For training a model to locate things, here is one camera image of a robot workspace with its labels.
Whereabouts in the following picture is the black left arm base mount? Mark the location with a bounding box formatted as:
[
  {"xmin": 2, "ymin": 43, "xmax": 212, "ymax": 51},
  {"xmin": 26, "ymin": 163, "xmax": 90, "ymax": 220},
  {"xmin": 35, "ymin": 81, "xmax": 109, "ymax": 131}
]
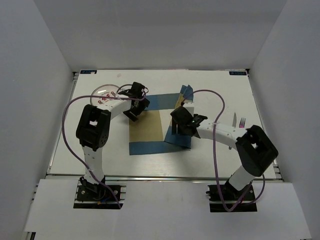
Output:
[{"xmin": 73, "ymin": 176, "xmax": 126, "ymax": 210}]

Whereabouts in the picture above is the pink iridescent fork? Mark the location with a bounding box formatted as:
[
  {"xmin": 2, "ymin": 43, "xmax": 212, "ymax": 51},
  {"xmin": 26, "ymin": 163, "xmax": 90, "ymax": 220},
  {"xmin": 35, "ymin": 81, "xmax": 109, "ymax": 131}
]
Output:
[{"xmin": 239, "ymin": 117, "xmax": 246, "ymax": 128}]

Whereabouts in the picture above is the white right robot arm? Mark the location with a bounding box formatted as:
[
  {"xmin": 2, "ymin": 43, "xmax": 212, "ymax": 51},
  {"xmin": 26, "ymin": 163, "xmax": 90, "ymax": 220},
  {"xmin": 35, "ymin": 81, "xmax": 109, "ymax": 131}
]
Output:
[{"xmin": 170, "ymin": 106, "xmax": 279, "ymax": 200}]

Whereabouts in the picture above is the blue tan white placemat cloth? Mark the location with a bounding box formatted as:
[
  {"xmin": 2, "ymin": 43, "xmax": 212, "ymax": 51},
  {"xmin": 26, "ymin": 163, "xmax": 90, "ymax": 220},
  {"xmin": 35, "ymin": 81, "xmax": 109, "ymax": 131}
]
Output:
[{"xmin": 129, "ymin": 85, "xmax": 194, "ymax": 156}]

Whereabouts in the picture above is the teal handled knife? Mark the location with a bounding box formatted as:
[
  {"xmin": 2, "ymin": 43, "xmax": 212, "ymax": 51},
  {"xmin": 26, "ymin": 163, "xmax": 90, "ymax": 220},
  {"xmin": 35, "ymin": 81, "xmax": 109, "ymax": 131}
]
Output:
[{"xmin": 232, "ymin": 112, "xmax": 237, "ymax": 128}]

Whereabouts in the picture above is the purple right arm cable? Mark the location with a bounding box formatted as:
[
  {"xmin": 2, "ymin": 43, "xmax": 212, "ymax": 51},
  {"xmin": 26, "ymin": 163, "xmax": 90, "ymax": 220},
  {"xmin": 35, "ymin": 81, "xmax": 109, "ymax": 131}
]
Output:
[{"xmin": 180, "ymin": 89, "xmax": 266, "ymax": 213}]

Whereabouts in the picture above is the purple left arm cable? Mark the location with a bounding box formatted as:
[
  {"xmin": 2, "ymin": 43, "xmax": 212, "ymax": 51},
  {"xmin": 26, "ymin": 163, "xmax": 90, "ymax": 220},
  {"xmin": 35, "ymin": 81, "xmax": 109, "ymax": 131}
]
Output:
[{"xmin": 61, "ymin": 84, "xmax": 148, "ymax": 209}]

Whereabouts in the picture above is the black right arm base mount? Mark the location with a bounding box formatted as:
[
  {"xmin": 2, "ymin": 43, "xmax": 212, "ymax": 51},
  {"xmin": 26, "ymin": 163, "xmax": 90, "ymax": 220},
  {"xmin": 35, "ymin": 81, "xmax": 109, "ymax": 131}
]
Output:
[{"xmin": 206, "ymin": 184, "xmax": 258, "ymax": 213}]

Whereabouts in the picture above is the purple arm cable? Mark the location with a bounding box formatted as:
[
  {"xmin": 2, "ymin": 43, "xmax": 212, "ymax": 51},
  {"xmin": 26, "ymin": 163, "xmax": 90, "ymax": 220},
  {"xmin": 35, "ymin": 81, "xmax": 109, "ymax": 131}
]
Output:
[
  {"xmin": 61, "ymin": 84, "xmax": 148, "ymax": 209},
  {"xmin": 180, "ymin": 89, "xmax": 266, "ymax": 213}
]

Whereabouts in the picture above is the blue label sticker right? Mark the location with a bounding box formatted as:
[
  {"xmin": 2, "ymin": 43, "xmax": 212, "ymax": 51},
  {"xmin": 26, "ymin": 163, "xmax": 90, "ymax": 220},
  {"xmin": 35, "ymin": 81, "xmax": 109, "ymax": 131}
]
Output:
[{"xmin": 229, "ymin": 71, "xmax": 247, "ymax": 76}]

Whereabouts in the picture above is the blue label sticker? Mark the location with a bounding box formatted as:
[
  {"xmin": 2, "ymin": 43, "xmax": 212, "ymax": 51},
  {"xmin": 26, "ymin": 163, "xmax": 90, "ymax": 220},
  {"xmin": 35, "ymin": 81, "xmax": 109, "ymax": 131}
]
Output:
[
  {"xmin": 80, "ymin": 70, "xmax": 97, "ymax": 75},
  {"xmin": 229, "ymin": 71, "xmax": 247, "ymax": 76}
]

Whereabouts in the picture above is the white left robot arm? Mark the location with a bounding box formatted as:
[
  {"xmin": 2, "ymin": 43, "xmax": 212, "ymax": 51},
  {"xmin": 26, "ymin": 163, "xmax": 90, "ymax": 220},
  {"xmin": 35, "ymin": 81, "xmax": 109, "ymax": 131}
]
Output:
[{"xmin": 75, "ymin": 82, "xmax": 150, "ymax": 200}]

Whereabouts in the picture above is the white plate with red print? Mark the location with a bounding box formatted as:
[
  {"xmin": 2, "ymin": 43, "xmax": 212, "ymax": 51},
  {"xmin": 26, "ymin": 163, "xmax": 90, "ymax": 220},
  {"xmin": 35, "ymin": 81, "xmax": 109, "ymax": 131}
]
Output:
[{"xmin": 90, "ymin": 84, "xmax": 120, "ymax": 107}]

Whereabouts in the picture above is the blue label sticker left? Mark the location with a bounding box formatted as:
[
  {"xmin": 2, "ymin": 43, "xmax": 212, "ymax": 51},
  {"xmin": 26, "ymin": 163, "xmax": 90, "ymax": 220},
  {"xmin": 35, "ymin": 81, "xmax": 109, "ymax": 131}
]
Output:
[{"xmin": 80, "ymin": 70, "xmax": 97, "ymax": 75}]

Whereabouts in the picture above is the aluminium table frame rail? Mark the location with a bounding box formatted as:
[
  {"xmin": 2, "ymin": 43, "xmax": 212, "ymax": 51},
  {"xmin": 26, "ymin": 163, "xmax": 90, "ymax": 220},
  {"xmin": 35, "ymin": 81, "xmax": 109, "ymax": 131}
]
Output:
[{"xmin": 47, "ymin": 71, "xmax": 286, "ymax": 183}]

